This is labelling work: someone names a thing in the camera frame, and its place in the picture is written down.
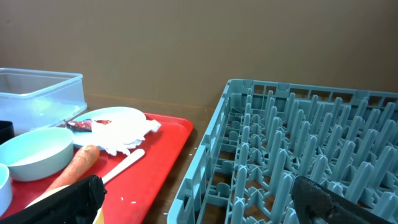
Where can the clear plastic bin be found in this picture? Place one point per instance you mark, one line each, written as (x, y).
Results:
(34, 99)

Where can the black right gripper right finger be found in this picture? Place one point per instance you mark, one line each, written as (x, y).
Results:
(314, 203)

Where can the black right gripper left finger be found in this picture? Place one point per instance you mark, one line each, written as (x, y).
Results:
(77, 203)

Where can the mint green bowl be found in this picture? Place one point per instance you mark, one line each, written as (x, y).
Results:
(37, 154)

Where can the black waste tray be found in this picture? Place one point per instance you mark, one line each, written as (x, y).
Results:
(6, 131)

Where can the yellow plastic cup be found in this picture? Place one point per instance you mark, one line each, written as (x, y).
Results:
(99, 218)

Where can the light blue bowl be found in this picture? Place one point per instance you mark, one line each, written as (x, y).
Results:
(6, 189)

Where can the orange carrot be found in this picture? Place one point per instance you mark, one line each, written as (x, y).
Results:
(83, 160)

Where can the grey dishwasher rack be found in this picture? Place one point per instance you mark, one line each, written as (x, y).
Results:
(263, 135)

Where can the light blue plate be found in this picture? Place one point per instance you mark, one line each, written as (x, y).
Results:
(118, 112)

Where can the white plastic spoon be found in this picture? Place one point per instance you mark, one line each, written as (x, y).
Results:
(124, 164)

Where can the red snack wrapper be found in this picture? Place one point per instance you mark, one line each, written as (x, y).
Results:
(85, 125)

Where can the red plastic tray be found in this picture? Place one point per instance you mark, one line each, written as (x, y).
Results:
(131, 193)

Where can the white napkin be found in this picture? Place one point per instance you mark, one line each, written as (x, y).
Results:
(122, 135)

